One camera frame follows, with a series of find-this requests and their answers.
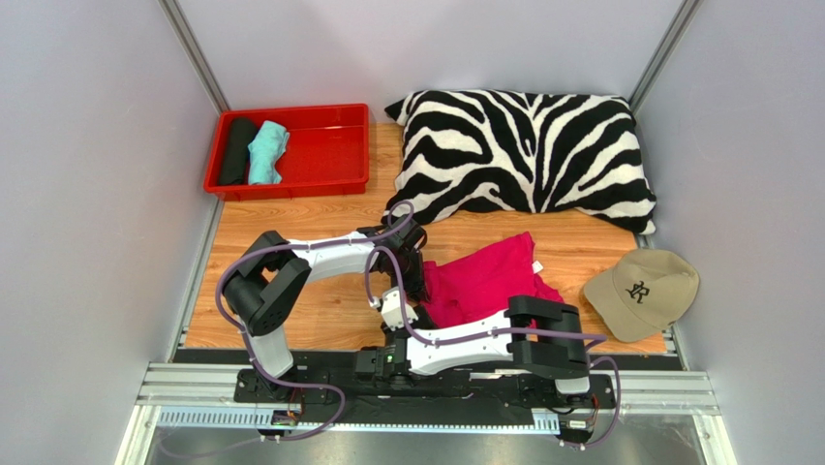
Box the rolled black t shirt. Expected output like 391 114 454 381
217 117 258 186

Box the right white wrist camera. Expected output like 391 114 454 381
369 287 418 330

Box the magenta t shirt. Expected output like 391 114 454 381
422 232 564 328

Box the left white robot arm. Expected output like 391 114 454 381
216 221 427 378

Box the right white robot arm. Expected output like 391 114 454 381
354 295 591 397

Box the aluminium frame rail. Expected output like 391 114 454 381
116 352 736 464

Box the beige baseball cap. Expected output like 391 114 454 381
583 248 700 343

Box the rolled teal t shirt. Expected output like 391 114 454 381
247 120 290 185

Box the red plastic tray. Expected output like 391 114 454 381
203 103 371 202

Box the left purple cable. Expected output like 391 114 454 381
213 200 415 452

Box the zebra print pillow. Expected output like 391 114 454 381
382 89 657 235

